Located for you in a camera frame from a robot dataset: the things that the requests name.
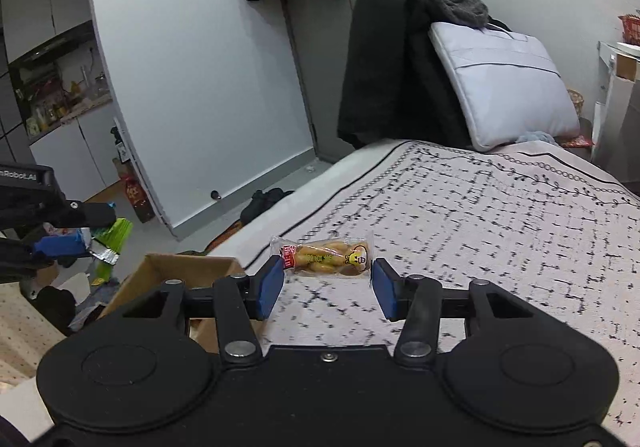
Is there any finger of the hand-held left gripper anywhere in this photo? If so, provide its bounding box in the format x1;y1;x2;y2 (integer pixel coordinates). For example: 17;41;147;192
30;200;117;230
0;229;93;284

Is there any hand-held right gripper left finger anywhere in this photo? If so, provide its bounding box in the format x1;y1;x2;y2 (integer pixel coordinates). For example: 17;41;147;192
122;257;287;367

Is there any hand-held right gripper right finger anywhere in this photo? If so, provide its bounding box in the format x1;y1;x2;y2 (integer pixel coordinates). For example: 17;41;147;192
371;257;538;368

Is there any bright green snack packet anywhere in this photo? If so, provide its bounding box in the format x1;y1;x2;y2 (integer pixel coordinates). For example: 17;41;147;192
89;218;135;287

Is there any clear bread sticks packet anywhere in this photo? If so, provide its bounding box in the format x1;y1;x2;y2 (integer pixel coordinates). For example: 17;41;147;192
270;229;375;278

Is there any brown cardboard box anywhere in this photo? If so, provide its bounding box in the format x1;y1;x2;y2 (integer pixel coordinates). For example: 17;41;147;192
97;253;248;354

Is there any white lower cabinet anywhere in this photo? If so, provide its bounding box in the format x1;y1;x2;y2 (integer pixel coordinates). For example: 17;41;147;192
27;102;126;203

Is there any white cabinet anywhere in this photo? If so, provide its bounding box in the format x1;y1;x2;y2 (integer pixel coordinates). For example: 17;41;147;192
0;0;93;50
27;102;126;203

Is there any brown soda bottle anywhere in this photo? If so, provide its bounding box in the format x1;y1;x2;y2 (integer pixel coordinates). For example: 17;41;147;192
122;174;156;223

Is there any cartoon floor mat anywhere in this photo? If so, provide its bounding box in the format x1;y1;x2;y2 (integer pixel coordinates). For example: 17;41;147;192
175;222;246;258

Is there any black glass-front cabinet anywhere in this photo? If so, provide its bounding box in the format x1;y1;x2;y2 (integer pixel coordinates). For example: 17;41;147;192
0;27;38;163

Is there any black slipper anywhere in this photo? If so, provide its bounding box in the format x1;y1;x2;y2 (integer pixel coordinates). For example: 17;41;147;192
240;190;273;225
265;187;296;208

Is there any dark glass bottle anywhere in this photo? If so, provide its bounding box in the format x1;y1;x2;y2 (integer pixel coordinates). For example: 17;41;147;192
111;126;130;163

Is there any polka dot cloth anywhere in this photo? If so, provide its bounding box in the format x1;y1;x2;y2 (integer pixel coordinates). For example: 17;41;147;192
0;287;66;383

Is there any patterned white bed cover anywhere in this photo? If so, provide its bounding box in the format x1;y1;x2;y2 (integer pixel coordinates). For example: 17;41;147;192
205;137;640;447

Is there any kitchen counter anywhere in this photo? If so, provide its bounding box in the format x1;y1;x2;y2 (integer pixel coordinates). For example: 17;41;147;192
27;92;113;143

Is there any black-patterned white blanket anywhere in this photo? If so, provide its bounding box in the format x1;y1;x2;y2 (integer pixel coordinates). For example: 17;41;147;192
210;140;640;447

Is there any black range hood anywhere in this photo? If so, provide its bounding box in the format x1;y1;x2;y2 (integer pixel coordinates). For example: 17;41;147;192
7;20;96;73

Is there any white upper cabinet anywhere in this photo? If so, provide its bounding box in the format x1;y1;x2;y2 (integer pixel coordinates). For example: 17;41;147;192
0;0;93;50

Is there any black coat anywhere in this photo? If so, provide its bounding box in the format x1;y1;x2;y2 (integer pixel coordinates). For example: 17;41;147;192
337;0;473;150

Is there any blue cloth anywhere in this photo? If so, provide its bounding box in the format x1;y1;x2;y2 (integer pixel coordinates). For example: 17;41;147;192
515;128;557;144

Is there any grey door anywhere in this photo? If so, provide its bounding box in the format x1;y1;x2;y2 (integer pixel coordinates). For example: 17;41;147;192
280;0;416;165

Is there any light grey laptop bag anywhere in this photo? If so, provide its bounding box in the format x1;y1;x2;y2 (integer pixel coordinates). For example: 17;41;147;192
427;20;582;153

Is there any grey desk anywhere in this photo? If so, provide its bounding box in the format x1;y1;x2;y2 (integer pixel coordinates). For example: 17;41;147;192
590;40;640;198

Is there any red plastic basket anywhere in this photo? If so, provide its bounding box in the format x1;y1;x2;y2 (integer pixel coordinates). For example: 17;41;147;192
617;13;640;48

